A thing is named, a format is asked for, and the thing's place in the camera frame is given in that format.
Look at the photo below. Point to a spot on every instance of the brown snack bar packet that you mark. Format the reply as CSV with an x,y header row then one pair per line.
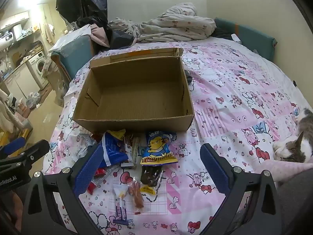
x,y
129,142

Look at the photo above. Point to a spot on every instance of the blue packet with yellow animal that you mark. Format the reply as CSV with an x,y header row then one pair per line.
x,y
156,146

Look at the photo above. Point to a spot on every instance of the teal padded bed rail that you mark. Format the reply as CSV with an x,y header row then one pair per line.
x,y
254,39
73,58

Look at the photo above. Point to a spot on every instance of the white floor cabinet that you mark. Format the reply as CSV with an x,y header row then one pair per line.
x,y
19,83

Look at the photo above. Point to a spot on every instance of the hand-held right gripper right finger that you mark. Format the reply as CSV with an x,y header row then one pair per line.
x,y
215,173

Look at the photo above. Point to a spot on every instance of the hanging black jacket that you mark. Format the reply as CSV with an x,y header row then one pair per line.
x,y
80,0

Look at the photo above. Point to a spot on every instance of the small black item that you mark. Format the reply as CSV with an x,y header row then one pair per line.
x,y
295,83

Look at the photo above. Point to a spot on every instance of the white washing machine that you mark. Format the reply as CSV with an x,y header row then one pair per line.
x,y
39,66

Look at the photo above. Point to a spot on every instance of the dark brown snack packet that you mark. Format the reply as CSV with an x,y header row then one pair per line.
x,y
151,176

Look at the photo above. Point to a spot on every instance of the beige snack bar packet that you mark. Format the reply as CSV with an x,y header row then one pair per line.
x,y
137,151

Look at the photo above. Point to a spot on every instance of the white tag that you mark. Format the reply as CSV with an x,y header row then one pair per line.
x,y
236,38

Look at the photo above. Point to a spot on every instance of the grey white cat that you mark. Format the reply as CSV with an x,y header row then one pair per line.
x,y
298,149

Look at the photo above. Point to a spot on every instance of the black plastic bag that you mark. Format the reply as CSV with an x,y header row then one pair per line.
x,y
119,38

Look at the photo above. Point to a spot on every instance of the white plastic bag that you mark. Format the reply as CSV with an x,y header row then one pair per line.
x,y
71,38

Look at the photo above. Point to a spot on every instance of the plastic bags on floor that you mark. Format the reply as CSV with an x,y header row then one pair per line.
x,y
34,100

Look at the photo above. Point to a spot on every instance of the dark grey cloth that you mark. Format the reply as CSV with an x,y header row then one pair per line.
x,y
296,200

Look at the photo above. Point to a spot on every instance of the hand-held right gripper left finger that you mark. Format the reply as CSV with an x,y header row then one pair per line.
x,y
88,173

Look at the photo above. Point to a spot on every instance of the pink printed bed sheet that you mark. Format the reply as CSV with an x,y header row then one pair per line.
x,y
232,90

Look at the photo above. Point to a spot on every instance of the crumpled floral duvet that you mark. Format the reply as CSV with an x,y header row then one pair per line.
x,y
171,24

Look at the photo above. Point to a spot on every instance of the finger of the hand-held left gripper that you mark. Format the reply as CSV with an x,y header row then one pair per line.
x,y
36,149
14,145

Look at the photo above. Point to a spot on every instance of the clear plastic bag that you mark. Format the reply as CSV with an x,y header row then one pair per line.
x,y
55,83

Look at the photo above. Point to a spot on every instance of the orange sausage snack packet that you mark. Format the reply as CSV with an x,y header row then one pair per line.
x,y
137,195

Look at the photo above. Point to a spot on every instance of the white wall cabinet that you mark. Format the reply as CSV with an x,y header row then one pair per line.
x,y
14,19

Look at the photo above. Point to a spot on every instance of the hanging towel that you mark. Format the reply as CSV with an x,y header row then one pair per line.
x,y
50,33

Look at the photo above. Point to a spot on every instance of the cardboard box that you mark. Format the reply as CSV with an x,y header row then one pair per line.
x,y
137,102

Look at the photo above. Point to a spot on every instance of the pink dotted cloth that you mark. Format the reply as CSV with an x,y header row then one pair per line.
x,y
283,170

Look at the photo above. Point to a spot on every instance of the yellow stool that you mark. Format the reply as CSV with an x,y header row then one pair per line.
x,y
14,133

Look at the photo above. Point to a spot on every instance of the red white snack packet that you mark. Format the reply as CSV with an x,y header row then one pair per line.
x,y
101,172
94,184

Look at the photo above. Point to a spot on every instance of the white purple snack bar packet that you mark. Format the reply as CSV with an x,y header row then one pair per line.
x,y
120,208

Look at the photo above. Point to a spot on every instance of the blue packet with yellow corner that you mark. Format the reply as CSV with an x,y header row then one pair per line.
x,y
113,151

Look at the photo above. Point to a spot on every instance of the small grey cloth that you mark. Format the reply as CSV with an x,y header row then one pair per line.
x,y
189,78

